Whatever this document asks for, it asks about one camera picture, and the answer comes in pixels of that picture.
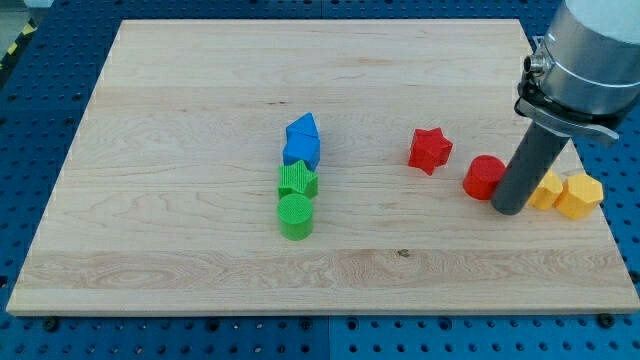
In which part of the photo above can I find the green cylinder block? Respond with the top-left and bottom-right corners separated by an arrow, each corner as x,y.
277,194 -> 313,241

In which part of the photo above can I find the green star block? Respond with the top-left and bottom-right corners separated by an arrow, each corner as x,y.
277,160 -> 319,199

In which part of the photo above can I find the yellow hexagon block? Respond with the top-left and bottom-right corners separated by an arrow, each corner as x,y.
554,173 -> 604,220

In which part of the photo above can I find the blue cube block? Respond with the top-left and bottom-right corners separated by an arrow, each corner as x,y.
282,133 -> 321,171

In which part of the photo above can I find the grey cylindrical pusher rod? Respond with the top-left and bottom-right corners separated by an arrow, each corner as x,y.
490,122 -> 570,215

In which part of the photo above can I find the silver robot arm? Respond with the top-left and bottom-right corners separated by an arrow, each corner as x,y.
491,0 -> 639,215

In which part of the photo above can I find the light wooden board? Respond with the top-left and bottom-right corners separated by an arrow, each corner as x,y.
7,20 -> 639,316

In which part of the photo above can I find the red star block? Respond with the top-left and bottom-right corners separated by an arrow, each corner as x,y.
408,127 -> 453,176

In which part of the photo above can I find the red cylinder block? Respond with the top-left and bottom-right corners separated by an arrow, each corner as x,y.
462,155 -> 506,200

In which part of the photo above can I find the blue triangle block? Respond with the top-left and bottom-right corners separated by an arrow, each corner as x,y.
285,112 -> 319,138

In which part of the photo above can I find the yellow pentagon block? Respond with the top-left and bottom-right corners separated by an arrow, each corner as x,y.
527,170 -> 563,210

